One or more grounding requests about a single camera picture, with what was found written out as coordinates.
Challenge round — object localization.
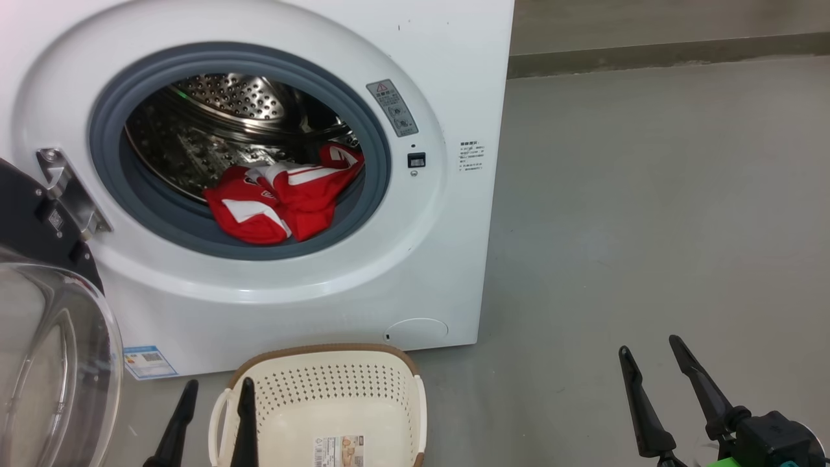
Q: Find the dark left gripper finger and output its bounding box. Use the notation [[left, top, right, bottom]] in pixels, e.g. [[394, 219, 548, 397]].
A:
[[230, 378, 260, 467], [143, 379, 199, 467]]

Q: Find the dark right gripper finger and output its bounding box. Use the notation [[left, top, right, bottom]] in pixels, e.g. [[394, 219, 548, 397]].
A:
[[618, 346, 678, 459], [669, 335, 752, 442]]

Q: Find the red and white garment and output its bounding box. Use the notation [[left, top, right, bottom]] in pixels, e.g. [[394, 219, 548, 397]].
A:
[[203, 141, 365, 245]]

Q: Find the black round glass washer door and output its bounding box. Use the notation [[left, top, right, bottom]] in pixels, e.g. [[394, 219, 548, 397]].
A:
[[0, 158, 125, 467]]

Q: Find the cream perforated laundry basket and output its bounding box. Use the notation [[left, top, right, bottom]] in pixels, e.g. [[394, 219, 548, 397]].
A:
[[207, 344, 429, 467]]

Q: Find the white front-load washing machine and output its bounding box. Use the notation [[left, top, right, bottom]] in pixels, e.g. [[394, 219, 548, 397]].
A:
[[0, 0, 516, 378]]

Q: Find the silver metal door hinge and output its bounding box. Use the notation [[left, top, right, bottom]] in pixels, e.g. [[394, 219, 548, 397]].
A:
[[36, 148, 112, 241]]

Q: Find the grey rubber door gasket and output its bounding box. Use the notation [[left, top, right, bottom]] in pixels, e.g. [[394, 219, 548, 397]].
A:
[[89, 42, 392, 261]]

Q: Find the stainless steel washing machine drum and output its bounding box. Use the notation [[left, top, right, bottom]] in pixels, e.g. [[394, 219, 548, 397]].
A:
[[123, 73, 364, 205]]

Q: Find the blue energy label sticker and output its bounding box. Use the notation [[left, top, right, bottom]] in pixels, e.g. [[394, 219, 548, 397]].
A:
[[122, 345, 179, 381]]

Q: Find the paper product label sticker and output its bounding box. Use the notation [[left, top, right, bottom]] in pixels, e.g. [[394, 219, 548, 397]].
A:
[[313, 435, 365, 467]]

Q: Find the round white filter cover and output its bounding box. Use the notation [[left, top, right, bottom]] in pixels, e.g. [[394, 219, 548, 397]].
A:
[[384, 318, 449, 345]]

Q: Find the small printed text sticker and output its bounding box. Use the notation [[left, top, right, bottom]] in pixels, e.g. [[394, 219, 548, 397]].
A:
[[458, 139, 486, 174]]

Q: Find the grey warning sticker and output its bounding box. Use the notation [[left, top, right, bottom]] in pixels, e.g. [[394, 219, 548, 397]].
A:
[[366, 79, 419, 138]]

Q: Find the grey wall baseboard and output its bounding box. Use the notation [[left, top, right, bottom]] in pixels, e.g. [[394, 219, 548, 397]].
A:
[[507, 32, 830, 80]]

